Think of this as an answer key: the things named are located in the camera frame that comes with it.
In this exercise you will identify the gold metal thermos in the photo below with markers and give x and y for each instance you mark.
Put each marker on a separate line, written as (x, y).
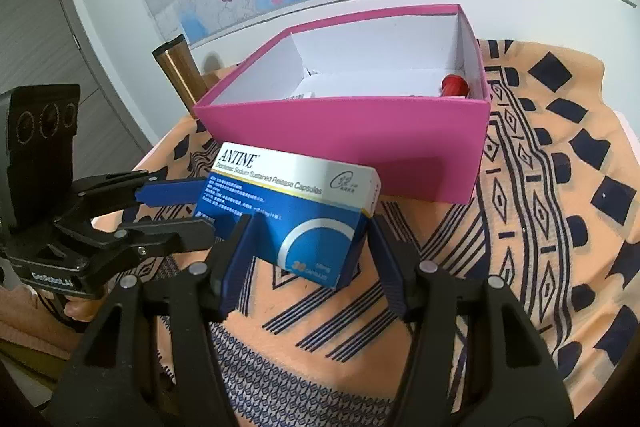
(180, 72)

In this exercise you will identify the orange patterned tablecloth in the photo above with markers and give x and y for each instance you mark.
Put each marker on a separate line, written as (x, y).
(525, 257)

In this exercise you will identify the red capped container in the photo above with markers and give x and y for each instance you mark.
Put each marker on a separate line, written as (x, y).
(452, 86)

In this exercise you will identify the pink cardboard box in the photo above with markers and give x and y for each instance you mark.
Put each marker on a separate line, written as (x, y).
(350, 137)

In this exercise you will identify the grey door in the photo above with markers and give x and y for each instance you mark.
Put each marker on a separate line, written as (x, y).
(60, 32)

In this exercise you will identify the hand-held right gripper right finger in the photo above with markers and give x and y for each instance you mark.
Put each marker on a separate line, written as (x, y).
(387, 257)

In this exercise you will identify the person's left forearm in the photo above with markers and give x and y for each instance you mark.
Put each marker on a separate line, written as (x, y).
(30, 332)

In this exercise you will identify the person's left hand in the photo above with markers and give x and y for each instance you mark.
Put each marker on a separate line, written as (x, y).
(80, 307)

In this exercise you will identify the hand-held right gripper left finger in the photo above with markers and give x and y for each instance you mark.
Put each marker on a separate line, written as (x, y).
(240, 257)

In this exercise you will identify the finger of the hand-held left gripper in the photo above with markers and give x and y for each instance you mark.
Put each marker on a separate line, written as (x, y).
(170, 193)
(190, 232)

